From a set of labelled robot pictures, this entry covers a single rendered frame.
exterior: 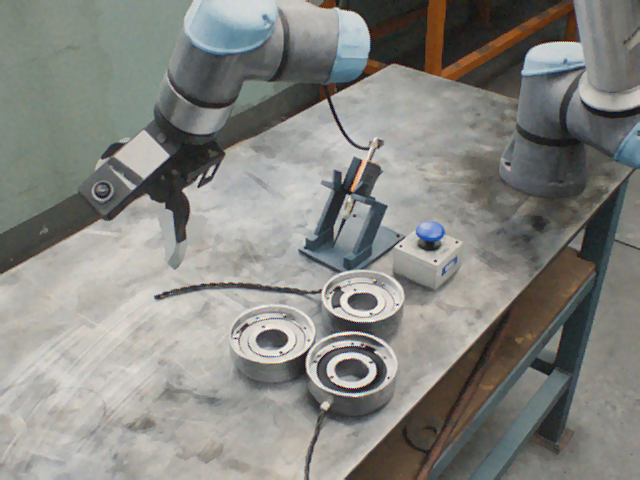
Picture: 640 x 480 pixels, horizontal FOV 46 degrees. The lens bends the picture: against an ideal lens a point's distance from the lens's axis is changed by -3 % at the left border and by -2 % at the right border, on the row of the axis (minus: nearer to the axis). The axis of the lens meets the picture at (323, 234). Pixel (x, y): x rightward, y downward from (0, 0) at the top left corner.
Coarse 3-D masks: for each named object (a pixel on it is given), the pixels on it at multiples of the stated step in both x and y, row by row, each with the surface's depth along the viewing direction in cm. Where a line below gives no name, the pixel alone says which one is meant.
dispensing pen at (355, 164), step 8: (368, 144) 109; (376, 144) 108; (368, 152) 109; (352, 160) 108; (360, 160) 107; (368, 160) 108; (352, 168) 108; (352, 176) 108; (344, 184) 108; (352, 184) 107; (352, 200) 109; (344, 208) 110; (352, 208) 109; (344, 216) 109; (344, 224) 110; (336, 240) 110
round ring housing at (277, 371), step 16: (240, 320) 95; (256, 320) 96; (288, 320) 96; (304, 320) 95; (240, 336) 94; (256, 336) 94; (272, 336) 96; (288, 336) 94; (304, 336) 94; (240, 352) 90; (256, 352) 91; (272, 352) 91; (288, 352) 92; (304, 352) 90; (240, 368) 91; (256, 368) 89; (272, 368) 89; (288, 368) 89; (304, 368) 93
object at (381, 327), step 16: (352, 272) 102; (368, 272) 102; (368, 288) 101; (384, 288) 101; (400, 288) 99; (352, 304) 101; (368, 304) 102; (384, 304) 98; (400, 304) 97; (336, 320) 96; (352, 320) 94; (368, 320) 94; (384, 320) 95; (400, 320) 98; (384, 336) 97
